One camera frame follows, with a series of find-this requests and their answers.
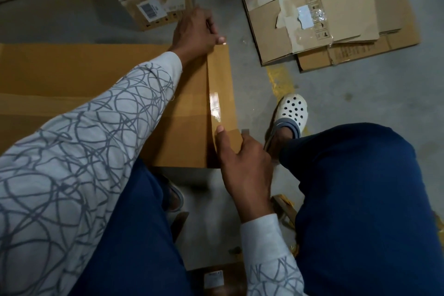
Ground person's left forearm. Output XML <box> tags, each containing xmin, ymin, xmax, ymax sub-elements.
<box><xmin>0</xmin><ymin>51</ymin><xmax>184</xmax><ymax>296</ymax></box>

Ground person's right forearm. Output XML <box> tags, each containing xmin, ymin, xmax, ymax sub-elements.
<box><xmin>239</xmin><ymin>213</ymin><xmax>308</xmax><ymax>296</ymax></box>

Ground person's left white clog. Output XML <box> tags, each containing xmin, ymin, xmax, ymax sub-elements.
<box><xmin>154</xmin><ymin>171</ymin><xmax>187</xmax><ymax>216</ymax></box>

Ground large black-label cardboard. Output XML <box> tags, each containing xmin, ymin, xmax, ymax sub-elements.
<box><xmin>0</xmin><ymin>43</ymin><xmax>244</xmax><ymax>169</ymax></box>

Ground person's left hand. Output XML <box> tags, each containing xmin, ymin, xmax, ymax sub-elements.
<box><xmin>168</xmin><ymin>6</ymin><xmax>227</xmax><ymax>66</ymax></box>

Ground person's right hand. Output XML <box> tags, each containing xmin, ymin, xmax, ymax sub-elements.
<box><xmin>214</xmin><ymin>124</ymin><xmax>277</xmax><ymax>224</ymax></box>

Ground person's white clog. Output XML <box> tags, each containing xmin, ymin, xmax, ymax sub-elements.
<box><xmin>154</xmin><ymin>171</ymin><xmax>187</xmax><ymax>216</ymax></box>
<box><xmin>263</xmin><ymin>93</ymin><xmax>309</xmax><ymax>152</ymax></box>

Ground small cardboard box being taped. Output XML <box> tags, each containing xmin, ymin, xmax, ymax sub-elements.
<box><xmin>232</xmin><ymin>0</ymin><xmax>381</xmax><ymax>66</ymax></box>

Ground person's right white clog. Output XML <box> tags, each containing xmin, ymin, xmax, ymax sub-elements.
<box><xmin>263</xmin><ymin>93</ymin><xmax>309</xmax><ymax>152</ymax></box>

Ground brown plastic-wrapped stool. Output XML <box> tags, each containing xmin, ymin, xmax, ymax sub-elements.
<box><xmin>166</xmin><ymin>194</ymin><xmax>301</xmax><ymax>296</ymax></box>

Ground brown packing tape roll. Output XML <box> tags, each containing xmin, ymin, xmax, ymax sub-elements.
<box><xmin>211</xmin><ymin>126</ymin><xmax>252</xmax><ymax>157</ymax></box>

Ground person's blue trousers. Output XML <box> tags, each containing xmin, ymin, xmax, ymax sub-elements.
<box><xmin>69</xmin><ymin>122</ymin><xmax>444</xmax><ymax>296</ymax></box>

